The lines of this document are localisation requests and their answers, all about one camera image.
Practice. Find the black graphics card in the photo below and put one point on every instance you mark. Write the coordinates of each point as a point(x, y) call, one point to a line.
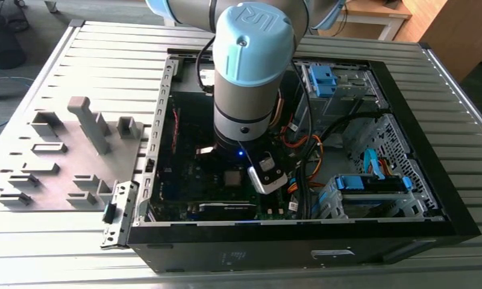
point(224, 208)

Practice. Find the grey parts rack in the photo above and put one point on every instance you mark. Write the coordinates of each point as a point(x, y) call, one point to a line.
point(48, 189)

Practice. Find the grey power supply unit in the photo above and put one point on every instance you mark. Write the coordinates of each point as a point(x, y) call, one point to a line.
point(189, 81)

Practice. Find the black RAM slot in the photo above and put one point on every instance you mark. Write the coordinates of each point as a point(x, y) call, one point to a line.
point(279, 203)
point(267, 203)

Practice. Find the wooden cabinet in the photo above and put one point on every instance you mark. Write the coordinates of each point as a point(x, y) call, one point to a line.
point(462, 30)

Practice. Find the hard disk in blue carrier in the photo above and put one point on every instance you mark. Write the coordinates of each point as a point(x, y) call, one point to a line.
point(348, 183)

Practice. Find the grey metal drive cage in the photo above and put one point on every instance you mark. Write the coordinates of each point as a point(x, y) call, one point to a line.
point(332, 105)

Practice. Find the blue plastic drive latch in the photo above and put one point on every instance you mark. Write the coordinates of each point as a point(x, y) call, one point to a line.
point(323, 73)
point(326, 90)

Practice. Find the blue black bracket clip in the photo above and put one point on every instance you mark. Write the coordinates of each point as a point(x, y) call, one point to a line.
point(111, 213)

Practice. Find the black open PC case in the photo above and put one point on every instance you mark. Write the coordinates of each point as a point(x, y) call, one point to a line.
point(264, 247)

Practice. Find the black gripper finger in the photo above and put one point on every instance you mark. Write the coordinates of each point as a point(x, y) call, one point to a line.
point(205, 150)

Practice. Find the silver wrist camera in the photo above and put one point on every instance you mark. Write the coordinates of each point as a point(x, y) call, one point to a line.
point(267, 177)

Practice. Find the metal slot retainer bracket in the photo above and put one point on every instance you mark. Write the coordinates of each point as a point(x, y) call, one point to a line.
point(124, 198)

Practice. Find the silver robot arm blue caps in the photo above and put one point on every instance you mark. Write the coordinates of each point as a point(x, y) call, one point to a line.
point(244, 105)

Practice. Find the black mesh trash bin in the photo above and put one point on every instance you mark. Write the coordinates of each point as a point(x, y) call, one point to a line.
point(5, 54)

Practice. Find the CPU with silver top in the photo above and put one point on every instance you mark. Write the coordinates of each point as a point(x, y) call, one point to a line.
point(232, 177)

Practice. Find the grey metal disk bay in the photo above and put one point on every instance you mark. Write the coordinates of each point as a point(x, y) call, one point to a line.
point(423, 207)

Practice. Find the CPU socket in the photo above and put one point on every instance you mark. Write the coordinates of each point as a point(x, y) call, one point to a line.
point(232, 187)

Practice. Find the green motherboard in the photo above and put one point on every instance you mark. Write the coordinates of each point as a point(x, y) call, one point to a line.
point(208, 186)

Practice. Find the white framed wooden desk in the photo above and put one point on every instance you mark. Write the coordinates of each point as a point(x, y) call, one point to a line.
point(376, 10)

